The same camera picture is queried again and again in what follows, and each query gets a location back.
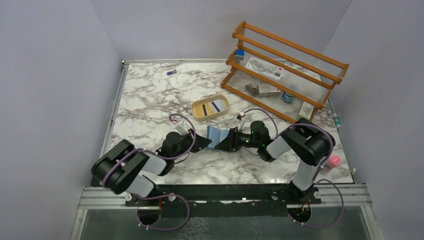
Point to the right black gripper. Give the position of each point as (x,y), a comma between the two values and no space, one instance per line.
(231,142)

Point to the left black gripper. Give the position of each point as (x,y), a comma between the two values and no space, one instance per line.
(200,143)

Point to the blue leather card holder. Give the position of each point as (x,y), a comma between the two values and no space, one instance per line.
(216,136)

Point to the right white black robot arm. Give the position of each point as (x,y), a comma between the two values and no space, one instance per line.
(310,143)

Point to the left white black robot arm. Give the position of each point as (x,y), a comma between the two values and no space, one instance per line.
(119,169)

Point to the yellow card with black stripe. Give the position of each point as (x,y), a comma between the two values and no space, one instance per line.
(203,110)

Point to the grey card with black stripe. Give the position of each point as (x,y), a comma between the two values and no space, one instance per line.
(218,105)

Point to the beige oval tray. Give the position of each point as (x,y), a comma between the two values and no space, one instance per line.
(209,99)

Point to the grey metal clip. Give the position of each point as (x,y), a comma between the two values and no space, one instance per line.
(251,89)

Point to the small grey cardboard box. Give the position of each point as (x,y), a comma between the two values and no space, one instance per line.
(267,90)

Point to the blue white small jar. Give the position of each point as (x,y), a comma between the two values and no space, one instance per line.
(288,97)

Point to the small purple white object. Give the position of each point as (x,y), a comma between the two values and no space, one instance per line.
(171,72)

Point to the small white green box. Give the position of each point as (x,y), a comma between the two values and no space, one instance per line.
(306,110)

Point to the white printed flat package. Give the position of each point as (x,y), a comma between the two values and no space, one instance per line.
(265,69)

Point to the orange wooden shelf rack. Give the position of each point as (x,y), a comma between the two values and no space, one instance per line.
(309,75)

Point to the blue grey block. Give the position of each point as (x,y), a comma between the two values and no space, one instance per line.
(239,54)

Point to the pink bottle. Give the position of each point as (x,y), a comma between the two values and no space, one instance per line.
(332,162)

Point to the green white marker pen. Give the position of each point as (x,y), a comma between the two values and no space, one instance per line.
(336,120)

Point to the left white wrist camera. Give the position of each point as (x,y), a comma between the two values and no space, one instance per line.
(181,129)

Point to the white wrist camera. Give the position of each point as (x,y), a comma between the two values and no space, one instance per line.
(240,118)
(181,129)

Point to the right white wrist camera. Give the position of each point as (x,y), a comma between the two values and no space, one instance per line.
(240,118)

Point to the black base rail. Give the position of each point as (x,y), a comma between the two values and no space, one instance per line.
(207,200)

